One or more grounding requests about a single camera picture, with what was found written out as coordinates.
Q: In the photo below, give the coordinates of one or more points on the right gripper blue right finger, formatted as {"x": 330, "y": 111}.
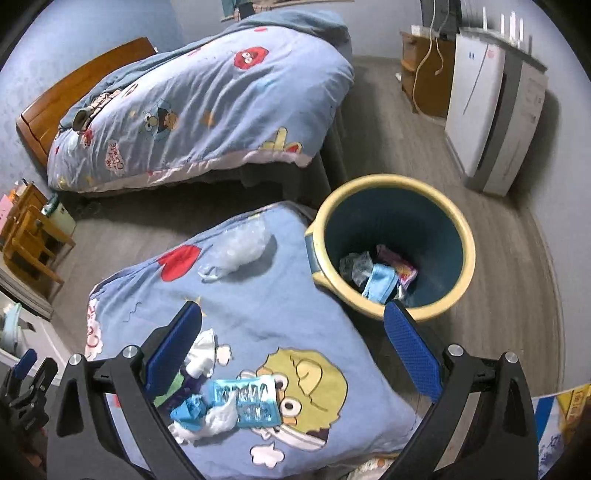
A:
{"x": 420, "y": 362}

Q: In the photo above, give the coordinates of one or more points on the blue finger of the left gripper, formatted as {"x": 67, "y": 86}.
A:
{"x": 24, "y": 365}
{"x": 44, "y": 376}

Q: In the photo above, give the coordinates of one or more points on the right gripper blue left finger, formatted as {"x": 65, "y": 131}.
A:
{"x": 166, "y": 347}

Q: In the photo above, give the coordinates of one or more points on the white tissue wad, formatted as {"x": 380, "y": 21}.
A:
{"x": 201, "y": 357}

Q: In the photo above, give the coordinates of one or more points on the light blue face mask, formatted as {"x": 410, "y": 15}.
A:
{"x": 381, "y": 284}

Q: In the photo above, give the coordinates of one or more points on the blue blister pill pack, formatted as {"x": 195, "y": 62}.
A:
{"x": 255, "y": 400}

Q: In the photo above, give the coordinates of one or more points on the clear plastic bag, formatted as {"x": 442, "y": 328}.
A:
{"x": 234, "y": 248}

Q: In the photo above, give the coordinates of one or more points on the pink snack wrapper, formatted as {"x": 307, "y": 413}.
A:
{"x": 406, "y": 272}

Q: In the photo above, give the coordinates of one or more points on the yellow teal trash bin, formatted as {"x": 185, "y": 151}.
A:
{"x": 411, "y": 218}

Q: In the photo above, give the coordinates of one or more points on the near bed cartoon blue cover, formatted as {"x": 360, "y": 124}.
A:
{"x": 337, "y": 408}

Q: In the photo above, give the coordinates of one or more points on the wooden side table left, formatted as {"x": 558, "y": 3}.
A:
{"x": 32, "y": 243}

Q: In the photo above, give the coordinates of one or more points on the small white green bin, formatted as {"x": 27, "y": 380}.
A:
{"x": 59, "y": 216}

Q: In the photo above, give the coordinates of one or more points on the wooden headboard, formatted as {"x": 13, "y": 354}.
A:
{"x": 38, "y": 124}

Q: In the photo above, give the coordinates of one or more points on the white air purifier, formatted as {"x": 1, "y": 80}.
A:
{"x": 498, "y": 94}

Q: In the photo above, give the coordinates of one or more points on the large bed cartoon duvet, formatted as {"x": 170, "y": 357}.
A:
{"x": 265, "y": 90}

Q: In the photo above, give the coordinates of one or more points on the wooden nightstand right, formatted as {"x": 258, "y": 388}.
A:
{"x": 427, "y": 73}

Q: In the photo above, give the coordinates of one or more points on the white router with antennas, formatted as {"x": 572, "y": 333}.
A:
{"x": 509, "y": 28}

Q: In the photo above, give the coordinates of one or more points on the black monitor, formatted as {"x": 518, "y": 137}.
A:
{"x": 444, "y": 15}

